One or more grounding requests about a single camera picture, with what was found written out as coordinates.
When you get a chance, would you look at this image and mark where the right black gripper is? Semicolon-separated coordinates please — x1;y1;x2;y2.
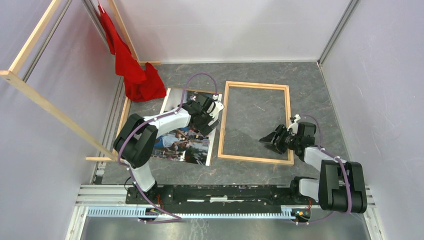
258;123;300;154

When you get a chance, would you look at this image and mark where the light wooden picture frame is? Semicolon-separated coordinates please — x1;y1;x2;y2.
217;81;295;166

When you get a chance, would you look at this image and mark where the large printed photo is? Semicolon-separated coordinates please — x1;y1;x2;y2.
151;87;216;166

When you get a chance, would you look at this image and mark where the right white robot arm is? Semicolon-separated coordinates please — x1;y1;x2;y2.
259;122;368;214

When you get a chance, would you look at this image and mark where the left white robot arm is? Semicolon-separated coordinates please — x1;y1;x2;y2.
113;93;225;204

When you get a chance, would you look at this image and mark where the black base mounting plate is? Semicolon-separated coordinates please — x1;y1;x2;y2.
125;184;318;214

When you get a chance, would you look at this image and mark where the red cloth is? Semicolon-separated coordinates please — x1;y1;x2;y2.
98;4;167;102

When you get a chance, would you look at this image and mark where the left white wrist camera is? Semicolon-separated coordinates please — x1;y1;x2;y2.
208;94;225;121

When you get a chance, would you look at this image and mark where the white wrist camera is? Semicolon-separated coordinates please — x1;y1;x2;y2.
287;114;301;135
208;94;225;121

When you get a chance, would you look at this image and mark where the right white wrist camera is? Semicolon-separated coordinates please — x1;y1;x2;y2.
287;114;301;135

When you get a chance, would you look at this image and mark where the white slotted cable duct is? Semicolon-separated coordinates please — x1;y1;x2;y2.
87;206;295;220

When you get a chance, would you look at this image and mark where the large wooden rack frame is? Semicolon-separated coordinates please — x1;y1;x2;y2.
0;0;163;163

